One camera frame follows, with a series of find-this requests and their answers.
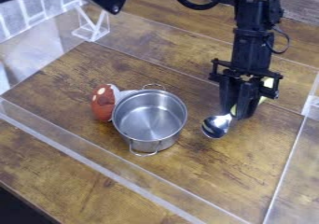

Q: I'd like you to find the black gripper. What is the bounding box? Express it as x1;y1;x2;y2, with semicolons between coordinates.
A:
209;29;283;119

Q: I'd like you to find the green handled metal spoon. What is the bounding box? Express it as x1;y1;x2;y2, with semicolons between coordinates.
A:
200;76;276;140

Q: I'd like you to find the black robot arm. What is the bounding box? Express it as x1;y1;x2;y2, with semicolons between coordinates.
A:
0;0;283;119

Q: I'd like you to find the small steel pot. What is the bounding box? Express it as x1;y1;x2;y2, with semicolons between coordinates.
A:
112;86;188;157

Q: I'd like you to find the red toy mushroom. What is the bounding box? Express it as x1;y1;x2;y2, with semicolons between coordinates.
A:
91;84;135;121

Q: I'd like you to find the clear acrylic right panel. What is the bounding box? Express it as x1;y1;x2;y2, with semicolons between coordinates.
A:
263;73;319;224

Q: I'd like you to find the clear acrylic front barrier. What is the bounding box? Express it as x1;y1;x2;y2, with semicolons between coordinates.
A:
0;97;251;224

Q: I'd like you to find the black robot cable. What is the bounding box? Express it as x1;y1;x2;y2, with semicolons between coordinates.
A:
165;0;291;55

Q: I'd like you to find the clear acrylic triangle bracket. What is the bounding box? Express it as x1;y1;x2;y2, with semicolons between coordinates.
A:
72;7;111;42

